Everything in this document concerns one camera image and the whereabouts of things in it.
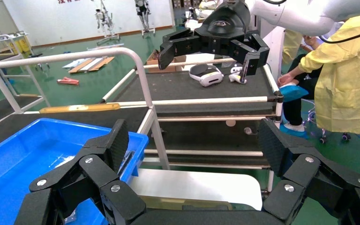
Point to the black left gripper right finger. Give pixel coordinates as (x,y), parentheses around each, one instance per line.
(304,174)

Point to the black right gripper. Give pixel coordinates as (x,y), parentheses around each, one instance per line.
(223,28)

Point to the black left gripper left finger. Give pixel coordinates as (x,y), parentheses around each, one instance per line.
(99,174)

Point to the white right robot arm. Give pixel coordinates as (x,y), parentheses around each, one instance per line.
(301,14)

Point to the white VR controller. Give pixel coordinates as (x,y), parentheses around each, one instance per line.
(237,78)
(236,68)

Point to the white VR headset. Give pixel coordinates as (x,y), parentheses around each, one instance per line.
(208,77)

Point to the wheeled stool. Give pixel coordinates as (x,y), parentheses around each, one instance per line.
(323,136)

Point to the black-top trolley with white tubes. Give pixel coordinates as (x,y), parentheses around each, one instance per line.
(198,87)

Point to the white robot torso column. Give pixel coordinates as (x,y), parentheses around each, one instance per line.
(274,49)

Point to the brown cardboard box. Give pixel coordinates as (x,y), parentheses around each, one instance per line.
(151,62)

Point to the long yellow wooden edge strip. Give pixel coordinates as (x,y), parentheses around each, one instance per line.
(80,107)

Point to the blue plastic bin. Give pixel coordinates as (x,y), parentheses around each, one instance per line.
(21,155)

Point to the humanoid robot on stand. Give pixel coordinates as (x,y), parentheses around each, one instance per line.
(142,14)
(104,18)

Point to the person in yellow coat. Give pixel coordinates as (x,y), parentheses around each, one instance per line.
(347,87)

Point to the red floor tool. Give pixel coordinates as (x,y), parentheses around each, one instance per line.
(68,81)

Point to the wooden plank pile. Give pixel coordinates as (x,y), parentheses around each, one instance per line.
(90,64)

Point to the white tube handrail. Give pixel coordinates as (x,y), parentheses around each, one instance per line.
(74,56)

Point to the yellow caution sign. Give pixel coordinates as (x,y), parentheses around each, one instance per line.
(21,46)

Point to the tall white-frame trolley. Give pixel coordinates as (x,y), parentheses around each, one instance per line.
(0,105)

